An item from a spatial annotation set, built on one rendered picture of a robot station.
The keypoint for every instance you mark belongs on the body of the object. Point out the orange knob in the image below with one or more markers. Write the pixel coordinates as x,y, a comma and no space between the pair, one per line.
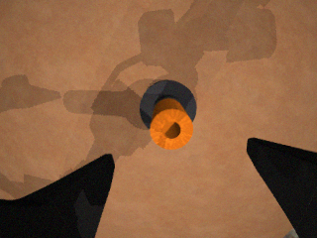
171,127

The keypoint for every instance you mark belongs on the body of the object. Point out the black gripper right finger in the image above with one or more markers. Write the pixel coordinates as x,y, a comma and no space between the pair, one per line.
291,175

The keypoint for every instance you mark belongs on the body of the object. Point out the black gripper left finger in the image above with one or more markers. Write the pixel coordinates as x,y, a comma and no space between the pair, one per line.
68,208

